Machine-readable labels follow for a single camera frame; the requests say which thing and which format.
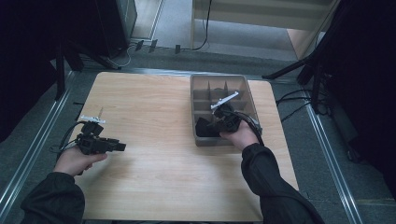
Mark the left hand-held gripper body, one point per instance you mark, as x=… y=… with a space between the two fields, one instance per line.
x=91 y=143

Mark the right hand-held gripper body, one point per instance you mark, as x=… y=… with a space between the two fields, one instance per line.
x=229 y=119

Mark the grey divided organizer box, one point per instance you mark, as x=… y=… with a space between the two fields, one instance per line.
x=222 y=87

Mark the person's right hand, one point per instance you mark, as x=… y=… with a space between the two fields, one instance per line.
x=241 y=138

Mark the person's left hand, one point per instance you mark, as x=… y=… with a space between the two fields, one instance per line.
x=73 y=163

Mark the black metal stand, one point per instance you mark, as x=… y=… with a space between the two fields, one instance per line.
x=60 y=71

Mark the black tripod stand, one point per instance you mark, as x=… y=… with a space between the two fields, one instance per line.
x=316 y=71

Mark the light wooden shelf unit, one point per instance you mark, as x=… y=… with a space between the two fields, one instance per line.
x=264 y=18

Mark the dark curtain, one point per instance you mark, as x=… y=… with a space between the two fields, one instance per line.
x=28 y=56
x=367 y=77

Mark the black cabinet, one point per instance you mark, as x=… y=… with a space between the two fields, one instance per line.
x=116 y=25

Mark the metal floor rail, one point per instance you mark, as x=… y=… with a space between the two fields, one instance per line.
x=334 y=165
x=34 y=152

